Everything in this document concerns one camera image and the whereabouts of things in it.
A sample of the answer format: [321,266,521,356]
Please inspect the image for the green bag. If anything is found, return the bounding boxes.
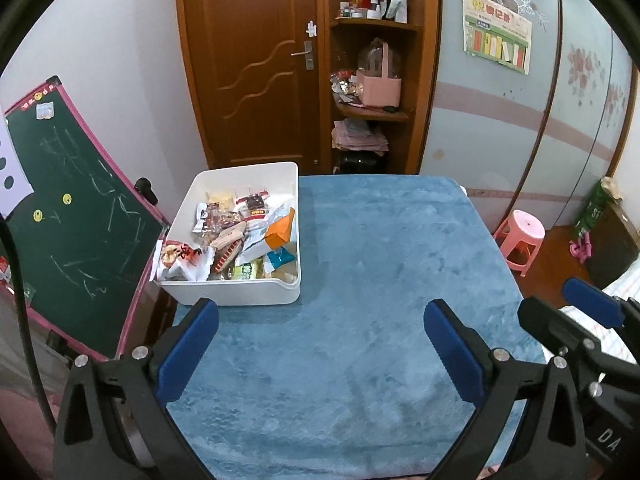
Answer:
[572,177,618,241]

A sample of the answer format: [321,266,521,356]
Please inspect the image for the pink basket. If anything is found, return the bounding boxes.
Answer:
[356,38,403,108]

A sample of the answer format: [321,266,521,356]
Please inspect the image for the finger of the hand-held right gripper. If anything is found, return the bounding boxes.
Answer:
[517,296,602,362]
[561,276,640,331]

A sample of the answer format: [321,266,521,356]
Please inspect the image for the checkered blanket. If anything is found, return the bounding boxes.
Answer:
[545,260,640,366]

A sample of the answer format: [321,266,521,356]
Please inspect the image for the metal door handle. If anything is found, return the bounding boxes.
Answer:
[291,42,316,72]

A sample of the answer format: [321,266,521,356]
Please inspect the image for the white snack bag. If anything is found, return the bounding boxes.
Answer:
[156,240,216,282]

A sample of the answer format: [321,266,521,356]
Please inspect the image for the white paper with black dots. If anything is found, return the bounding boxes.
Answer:
[0,115,35,218]

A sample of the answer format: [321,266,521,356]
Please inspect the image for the black bag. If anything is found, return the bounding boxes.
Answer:
[336,152,386,175]

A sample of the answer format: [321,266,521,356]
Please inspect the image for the large white snack packet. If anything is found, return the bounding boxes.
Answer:
[235,230,273,267]

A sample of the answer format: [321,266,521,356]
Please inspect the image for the folded pink cloths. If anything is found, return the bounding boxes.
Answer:
[331,117,390,156]

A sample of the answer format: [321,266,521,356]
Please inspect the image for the red cookie packet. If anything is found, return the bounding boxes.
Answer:
[211,240,247,275]

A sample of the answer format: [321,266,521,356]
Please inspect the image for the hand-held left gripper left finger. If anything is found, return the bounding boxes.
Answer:
[52,297,221,480]

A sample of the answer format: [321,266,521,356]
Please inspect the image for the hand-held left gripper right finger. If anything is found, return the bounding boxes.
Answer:
[422,298,588,480]

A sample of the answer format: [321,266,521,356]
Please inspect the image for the green chalkboard with pink frame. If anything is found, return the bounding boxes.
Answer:
[0,76,171,361]

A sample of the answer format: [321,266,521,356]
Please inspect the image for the brown wooden door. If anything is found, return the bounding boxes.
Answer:
[174,0,331,171]

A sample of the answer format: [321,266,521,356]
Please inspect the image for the flowered sliding door wardrobe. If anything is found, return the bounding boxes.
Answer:
[417,0,638,241]

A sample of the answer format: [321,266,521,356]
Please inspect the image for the black cable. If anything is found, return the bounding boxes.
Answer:
[0,220,58,433]

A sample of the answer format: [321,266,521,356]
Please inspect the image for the pink toy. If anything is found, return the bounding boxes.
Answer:
[569,235,593,263]

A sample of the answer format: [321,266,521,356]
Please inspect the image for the white plastic storage box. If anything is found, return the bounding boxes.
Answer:
[156,161,301,307]

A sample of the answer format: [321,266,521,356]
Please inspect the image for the wall poster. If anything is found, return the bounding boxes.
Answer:
[461,0,532,75]

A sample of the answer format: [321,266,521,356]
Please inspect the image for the black easel knob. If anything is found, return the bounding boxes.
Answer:
[135,177,160,206]

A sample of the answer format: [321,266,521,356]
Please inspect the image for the dark wooden cabinet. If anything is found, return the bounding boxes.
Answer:
[587,200,640,288]

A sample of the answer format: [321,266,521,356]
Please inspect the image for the group of small bottles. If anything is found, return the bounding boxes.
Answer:
[337,0,408,23]

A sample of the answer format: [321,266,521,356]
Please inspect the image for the wooden corner shelf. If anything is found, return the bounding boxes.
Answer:
[314,0,443,176]

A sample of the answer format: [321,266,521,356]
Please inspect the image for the pile of shiny wrappers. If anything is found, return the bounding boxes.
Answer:
[329,69,361,106]

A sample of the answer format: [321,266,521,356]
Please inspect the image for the dark red snack packet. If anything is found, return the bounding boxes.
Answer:
[235,191,271,218]

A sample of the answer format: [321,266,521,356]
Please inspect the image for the pink plastic stool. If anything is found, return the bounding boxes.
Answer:
[492,209,546,277]

